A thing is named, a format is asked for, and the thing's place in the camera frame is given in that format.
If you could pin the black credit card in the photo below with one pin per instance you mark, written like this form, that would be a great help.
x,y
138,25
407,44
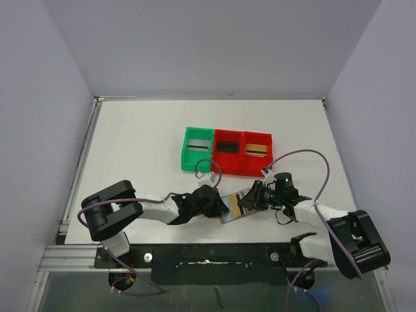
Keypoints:
x,y
227,147

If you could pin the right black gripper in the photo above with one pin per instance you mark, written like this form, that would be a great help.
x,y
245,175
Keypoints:
x,y
255,195

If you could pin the right red plastic bin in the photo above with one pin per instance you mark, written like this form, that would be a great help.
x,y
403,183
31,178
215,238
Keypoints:
x,y
251,166

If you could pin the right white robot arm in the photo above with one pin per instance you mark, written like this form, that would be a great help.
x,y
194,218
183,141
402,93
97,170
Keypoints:
x,y
349,240

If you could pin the red plastic bin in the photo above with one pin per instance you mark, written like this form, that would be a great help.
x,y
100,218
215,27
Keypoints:
x,y
229,163
251,166

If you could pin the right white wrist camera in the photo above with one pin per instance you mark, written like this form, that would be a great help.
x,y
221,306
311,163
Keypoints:
x,y
268,175

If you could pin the middle red plastic bin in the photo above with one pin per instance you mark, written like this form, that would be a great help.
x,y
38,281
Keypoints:
x,y
229,163

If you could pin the green plastic bin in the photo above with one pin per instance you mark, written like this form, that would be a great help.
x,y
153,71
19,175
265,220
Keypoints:
x,y
190,158

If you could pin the brown leather card holder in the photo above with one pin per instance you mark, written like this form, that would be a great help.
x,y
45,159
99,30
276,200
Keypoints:
x,y
227,218

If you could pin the gold credit card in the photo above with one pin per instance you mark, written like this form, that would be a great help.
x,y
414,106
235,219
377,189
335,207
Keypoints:
x,y
235,210

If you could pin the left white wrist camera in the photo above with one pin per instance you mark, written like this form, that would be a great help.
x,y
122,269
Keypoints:
x,y
208,178

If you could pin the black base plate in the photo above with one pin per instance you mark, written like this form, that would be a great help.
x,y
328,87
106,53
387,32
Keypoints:
x,y
208,264

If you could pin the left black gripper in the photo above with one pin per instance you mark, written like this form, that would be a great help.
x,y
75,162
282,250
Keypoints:
x,y
214,201

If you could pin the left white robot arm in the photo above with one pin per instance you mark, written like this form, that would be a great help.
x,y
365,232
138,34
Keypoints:
x,y
108,212

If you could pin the aluminium frame rail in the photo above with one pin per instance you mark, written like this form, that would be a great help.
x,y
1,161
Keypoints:
x,y
68,258

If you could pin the gold card in bin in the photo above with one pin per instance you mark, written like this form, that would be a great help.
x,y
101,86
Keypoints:
x,y
256,150

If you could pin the silver credit card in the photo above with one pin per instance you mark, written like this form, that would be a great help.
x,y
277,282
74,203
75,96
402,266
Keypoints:
x,y
196,144

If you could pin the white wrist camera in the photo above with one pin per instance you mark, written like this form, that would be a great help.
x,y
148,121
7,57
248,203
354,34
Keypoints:
x,y
268,175
208,178

